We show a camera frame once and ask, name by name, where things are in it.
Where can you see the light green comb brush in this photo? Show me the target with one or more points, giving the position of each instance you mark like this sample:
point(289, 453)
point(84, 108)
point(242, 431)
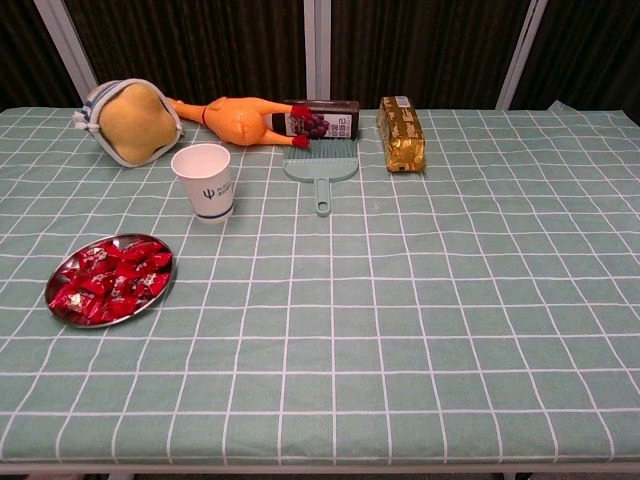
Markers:
point(320, 170)

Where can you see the green checked tablecloth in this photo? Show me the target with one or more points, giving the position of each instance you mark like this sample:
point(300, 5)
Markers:
point(400, 300)

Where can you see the white paper cup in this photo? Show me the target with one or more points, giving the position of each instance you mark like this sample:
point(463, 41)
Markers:
point(210, 195)

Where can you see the dark grape juice carton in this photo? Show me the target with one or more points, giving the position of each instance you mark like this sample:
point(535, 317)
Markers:
point(335, 120)

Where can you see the gold foil snack pack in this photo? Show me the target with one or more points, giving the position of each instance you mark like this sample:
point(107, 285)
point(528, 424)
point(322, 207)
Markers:
point(402, 130)

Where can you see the orange rubber chicken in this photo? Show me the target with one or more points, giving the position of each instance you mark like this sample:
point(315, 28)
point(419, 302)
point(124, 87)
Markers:
point(240, 122)

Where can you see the round steel plate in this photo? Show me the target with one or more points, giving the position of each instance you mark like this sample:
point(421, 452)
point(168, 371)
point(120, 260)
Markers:
point(141, 309)

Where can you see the yellow striped plush toy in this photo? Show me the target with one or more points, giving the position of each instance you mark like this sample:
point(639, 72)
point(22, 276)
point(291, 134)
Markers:
point(135, 120)

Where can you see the grey partition frame post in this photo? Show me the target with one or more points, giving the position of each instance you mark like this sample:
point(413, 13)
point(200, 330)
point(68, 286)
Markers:
point(317, 50)
point(520, 50)
point(65, 50)

